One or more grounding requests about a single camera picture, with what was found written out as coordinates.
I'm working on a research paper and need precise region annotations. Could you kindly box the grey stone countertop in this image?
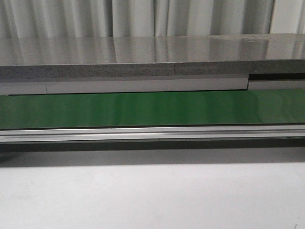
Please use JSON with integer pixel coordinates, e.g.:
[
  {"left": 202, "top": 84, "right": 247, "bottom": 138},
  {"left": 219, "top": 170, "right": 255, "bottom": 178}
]
[{"left": 0, "top": 34, "right": 305, "bottom": 82}]

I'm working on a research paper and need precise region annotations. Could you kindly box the green conveyor belt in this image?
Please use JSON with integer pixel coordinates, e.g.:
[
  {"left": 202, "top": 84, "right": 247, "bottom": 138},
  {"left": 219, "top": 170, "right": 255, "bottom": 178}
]
[{"left": 0, "top": 89, "right": 305, "bottom": 129}]

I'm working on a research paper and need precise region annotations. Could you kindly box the white pleated curtain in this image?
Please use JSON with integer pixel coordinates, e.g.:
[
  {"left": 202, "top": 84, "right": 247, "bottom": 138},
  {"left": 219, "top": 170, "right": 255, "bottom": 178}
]
[{"left": 0, "top": 0, "right": 305, "bottom": 38}]

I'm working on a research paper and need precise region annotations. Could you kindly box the aluminium conveyor frame rail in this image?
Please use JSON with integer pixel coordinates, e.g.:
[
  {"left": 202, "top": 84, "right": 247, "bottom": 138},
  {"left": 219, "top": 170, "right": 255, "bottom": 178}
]
[{"left": 0, "top": 125, "right": 305, "bottom": 143}]

